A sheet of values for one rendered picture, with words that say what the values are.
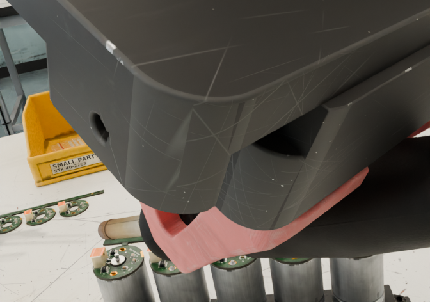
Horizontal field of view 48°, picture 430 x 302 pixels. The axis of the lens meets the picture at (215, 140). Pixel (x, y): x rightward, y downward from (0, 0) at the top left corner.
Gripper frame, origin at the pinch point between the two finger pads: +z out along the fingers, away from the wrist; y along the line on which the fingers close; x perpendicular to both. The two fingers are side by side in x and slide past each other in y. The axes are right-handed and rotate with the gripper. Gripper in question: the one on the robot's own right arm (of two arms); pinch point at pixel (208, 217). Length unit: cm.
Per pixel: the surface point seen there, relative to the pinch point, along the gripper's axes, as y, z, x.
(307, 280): -6.2, 7.8, 1.8
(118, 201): -8.4, 23.2, -15.4
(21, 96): -82, 202, -217
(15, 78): -84, 194, -226
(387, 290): -10.6, 9.8, 4.4
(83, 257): -2.7, 21.0, -11.4
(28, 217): -2.1, 24.7, -19.0
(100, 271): 0.2, 10.3, -4.9
